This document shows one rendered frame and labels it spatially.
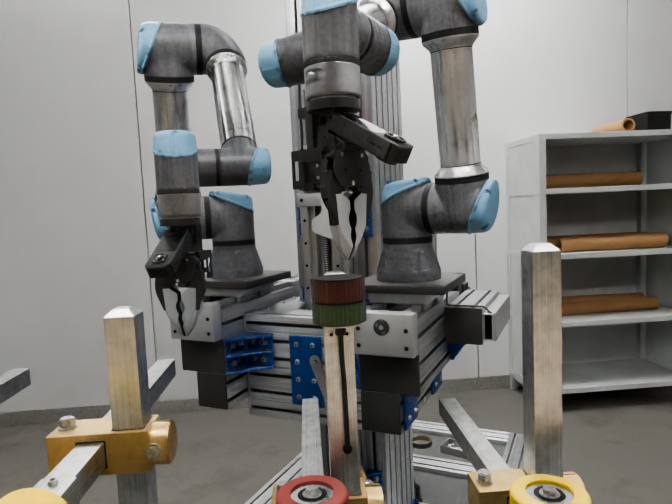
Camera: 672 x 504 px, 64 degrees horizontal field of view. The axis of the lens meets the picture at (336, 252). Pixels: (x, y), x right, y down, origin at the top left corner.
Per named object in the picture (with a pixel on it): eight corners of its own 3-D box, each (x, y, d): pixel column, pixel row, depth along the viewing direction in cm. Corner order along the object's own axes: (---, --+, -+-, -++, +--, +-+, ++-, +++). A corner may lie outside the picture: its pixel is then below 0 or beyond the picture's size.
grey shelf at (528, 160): (509, 387, 344) (505, 143, 330) (642, 377, 351) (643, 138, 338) (542, 414, 299) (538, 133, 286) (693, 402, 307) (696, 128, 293)
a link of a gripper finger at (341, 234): (322, 258, 76) (319, 193, 75) (354, 260, 72) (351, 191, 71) (307, 261, 73) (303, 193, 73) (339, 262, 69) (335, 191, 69)
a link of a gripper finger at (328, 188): (344, 224, 73) (341, 160, 72) (354, 224, 71) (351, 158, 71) (320, 226, 69) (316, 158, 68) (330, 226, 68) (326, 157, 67)
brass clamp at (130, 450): (70, 457, 67) (66, 418, 66) (179, 449, 67) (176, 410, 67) (46, 482, 60) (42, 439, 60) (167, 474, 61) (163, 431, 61)
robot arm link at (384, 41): (341, 37, 88) (302, 18, 78) (403, 22, 82) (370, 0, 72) (343, 86, 88) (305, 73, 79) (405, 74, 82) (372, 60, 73)
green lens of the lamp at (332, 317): (312, 316, 62) (311, 297, 62) (363, 313, 62) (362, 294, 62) (313, 328, 56) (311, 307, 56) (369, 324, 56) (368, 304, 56)
